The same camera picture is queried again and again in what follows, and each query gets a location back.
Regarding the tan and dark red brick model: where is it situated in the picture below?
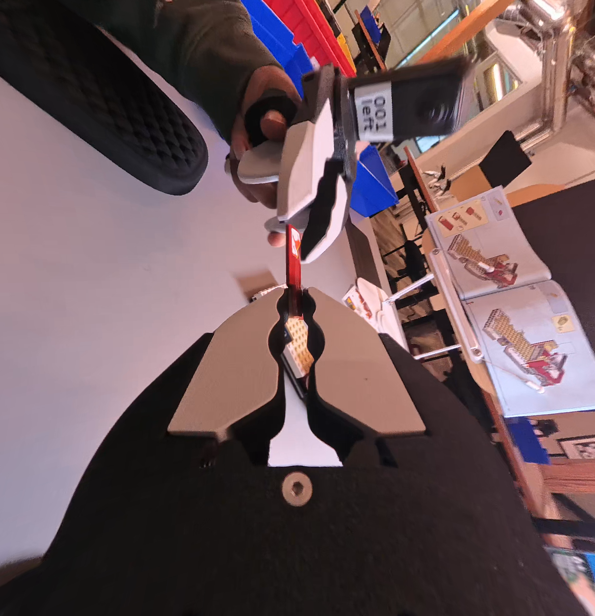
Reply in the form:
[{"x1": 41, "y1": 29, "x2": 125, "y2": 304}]
[{"x1": 252, "y1": 284, "x2": 316, "y2": 400}]

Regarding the colourful toy set box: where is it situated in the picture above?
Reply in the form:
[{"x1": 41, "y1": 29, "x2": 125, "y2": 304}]
[{"x1": 543, "y1": 546, "x2": 595, "y2": 616}]

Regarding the grey desk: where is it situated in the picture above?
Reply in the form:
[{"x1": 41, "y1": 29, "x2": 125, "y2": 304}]
[{"x1": 0, "y1": 29, "x2": 411, "y2": 578}]

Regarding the wooden table frame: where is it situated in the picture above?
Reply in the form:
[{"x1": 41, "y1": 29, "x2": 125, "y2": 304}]
[{"x1": 480, "y1": 385, "x2": 595, "y2": 547}]

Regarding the black office chair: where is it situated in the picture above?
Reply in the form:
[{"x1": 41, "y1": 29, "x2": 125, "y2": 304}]
[{"x1": 391, "y1": 226, "x2": 430, "y2": 289}]

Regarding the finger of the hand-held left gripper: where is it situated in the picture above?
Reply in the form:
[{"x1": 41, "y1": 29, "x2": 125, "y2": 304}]
[
  {"x1": 276, "y1": 98, "x2": 338, "y2": 220},
  {"x1": 300, "y1": 159, "x2": 351, "y2": 264}
]

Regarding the open instruction booklet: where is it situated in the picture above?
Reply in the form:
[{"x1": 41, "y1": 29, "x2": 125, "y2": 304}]
[{"x1": 425, "y1": 185, "x2": 595, "y2": 418}]

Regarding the black white marker tag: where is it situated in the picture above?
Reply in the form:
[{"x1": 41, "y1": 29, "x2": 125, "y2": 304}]
[{"x1": 558, "y1": 434, "x2": 595, "y2": 460}]

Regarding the white booklet stand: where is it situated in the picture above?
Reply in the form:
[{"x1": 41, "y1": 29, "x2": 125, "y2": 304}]
[{"x1": 384, "y1": 248, "x2": 485, "y2": 364}]

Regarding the white round plate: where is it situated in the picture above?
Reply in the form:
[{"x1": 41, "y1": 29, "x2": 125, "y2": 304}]
[{"x1": 354, "y1": 277, "x2": 406, "y2": 347}]

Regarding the black padded cushion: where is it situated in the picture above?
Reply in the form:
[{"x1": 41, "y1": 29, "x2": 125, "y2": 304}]
[{"x1": 0, "y1": 0, "x2": 210, "y2": 196}]

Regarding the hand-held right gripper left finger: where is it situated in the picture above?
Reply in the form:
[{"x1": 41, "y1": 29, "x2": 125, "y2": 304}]
[{"x1": 167, "y1": 289, "x2": 287, "y2": 441}]

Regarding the small black board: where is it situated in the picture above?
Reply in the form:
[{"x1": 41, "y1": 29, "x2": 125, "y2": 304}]
[{"x1": 479, "y1": 130, "x2": 533, "y2": 189}]

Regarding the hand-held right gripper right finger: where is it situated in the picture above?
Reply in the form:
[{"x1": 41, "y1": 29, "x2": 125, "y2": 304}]
[{"x1": 302, "y1": 287, "x2": 427, "y2": 439}]

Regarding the silver pipe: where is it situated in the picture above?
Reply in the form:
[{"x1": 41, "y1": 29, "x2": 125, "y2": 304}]
[{"x1": 519, "y1": 0, "x2": 595, "y2": 145}]

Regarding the yellow storage bin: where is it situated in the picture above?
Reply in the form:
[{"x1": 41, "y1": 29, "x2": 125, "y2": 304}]
[{"x1": 335, "y1": 33, "x2": 358, "y2": 65}]

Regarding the blue plastic object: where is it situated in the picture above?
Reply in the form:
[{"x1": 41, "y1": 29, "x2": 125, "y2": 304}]
[{"x1": 507, "y1": 418, "x2": 550, "y2": 465}]

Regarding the large black panel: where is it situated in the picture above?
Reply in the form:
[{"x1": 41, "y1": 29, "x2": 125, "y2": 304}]
[{"x1": 511, "y1": 178, "x2": 595, "y2": 369}]

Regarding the printed instruction sheet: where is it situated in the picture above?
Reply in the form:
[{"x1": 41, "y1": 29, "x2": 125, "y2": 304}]
[{"x1": 342, "y1": 284, "x2": 375, "y2": 321}]

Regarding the empty blue storage bin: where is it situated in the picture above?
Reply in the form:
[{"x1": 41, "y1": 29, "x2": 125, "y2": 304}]
[{"x1": 240, "y1": 0, "x2": 318, "y2": 83}]

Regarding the wooden top standing desk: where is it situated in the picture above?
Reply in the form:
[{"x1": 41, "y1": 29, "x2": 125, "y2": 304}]
[{"x1": 396, "y1": 144, "x2": 452, "y2": 241}]

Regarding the red storage bin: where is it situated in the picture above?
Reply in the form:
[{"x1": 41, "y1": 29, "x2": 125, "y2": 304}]
[{"x1": 263, "y1": 0, "x2": 357, "y2": 78}]

